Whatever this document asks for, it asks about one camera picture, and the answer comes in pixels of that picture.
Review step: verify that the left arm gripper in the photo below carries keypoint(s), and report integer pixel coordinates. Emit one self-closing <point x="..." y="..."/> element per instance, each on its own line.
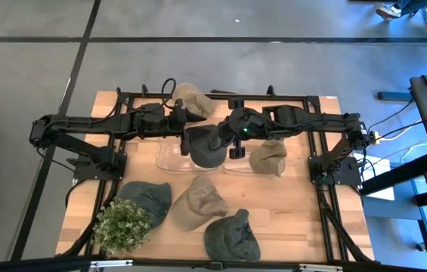
<point x="173" y="124"/>

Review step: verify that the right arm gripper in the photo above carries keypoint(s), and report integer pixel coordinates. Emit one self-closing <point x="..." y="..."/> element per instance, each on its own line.
<point x="236" y="121"/>

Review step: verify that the beige baseball cap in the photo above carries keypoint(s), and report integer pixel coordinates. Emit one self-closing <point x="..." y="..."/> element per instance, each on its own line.
<point x="198" y="102"/>
<point x="268" y="158"/>
<point x="198" y="204"/>

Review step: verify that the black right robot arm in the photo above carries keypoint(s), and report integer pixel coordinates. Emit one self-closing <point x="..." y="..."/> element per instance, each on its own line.
<point x="311" y="120"/>

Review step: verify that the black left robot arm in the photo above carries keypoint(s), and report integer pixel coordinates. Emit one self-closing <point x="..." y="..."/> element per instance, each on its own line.
<point x="84" y="122"/>

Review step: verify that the potted green plant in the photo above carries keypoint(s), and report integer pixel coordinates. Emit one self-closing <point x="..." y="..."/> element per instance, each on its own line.
<point x="122" y="226"/>

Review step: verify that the white sheet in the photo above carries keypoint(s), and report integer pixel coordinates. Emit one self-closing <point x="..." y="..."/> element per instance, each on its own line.
<point x="381" y="181"/>

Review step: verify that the blue bar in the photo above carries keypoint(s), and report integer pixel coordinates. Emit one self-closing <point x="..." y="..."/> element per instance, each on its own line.
<point x="394" y="96"/>

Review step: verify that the person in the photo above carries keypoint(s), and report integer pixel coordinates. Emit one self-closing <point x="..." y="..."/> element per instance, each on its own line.
<point x="387" y="12"/>

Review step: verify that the black overhead beam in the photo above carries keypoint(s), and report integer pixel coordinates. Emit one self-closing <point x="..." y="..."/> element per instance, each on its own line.
<point x="28" y="264"/>

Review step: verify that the black aluminium table frame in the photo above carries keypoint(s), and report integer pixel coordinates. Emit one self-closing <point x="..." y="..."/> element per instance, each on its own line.
<point x="292" y="97"/>

